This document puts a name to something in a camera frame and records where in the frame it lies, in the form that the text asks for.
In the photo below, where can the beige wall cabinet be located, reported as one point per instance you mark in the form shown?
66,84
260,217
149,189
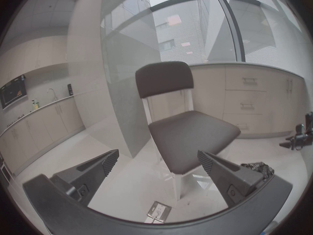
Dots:
36,55

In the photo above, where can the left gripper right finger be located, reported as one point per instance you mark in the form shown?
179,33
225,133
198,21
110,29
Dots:
225,180

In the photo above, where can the beige cabinet with drawers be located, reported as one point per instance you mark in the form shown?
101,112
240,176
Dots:
276,101

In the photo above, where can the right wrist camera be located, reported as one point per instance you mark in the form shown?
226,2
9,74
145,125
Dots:
300,128

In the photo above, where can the silver faucet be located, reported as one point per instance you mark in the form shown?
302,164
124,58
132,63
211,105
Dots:
55,95

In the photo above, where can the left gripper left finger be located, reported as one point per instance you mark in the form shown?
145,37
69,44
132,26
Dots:
95,177

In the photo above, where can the black plastic bag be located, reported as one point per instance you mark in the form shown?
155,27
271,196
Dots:
259,168

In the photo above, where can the beige kitchen counter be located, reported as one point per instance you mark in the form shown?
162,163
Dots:
49,121

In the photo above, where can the window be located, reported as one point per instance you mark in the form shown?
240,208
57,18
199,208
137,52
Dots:
190,21

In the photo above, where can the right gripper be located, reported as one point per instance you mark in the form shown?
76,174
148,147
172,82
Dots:
302,142

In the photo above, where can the grey padded white-framed chair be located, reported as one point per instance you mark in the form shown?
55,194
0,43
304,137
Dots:
190,131

